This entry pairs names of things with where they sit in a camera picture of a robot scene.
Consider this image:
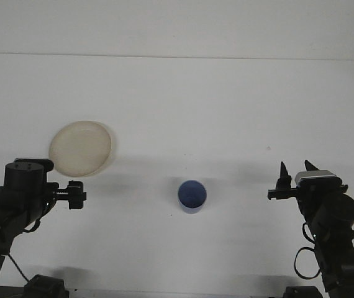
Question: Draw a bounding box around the pale blue cup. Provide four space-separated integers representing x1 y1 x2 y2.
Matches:
176 179 207 215

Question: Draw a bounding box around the pale round plate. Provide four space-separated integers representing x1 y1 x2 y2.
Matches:
48 120 117 178

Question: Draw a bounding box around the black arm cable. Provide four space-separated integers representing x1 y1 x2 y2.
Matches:
7 217 41 282
294 222 354 298

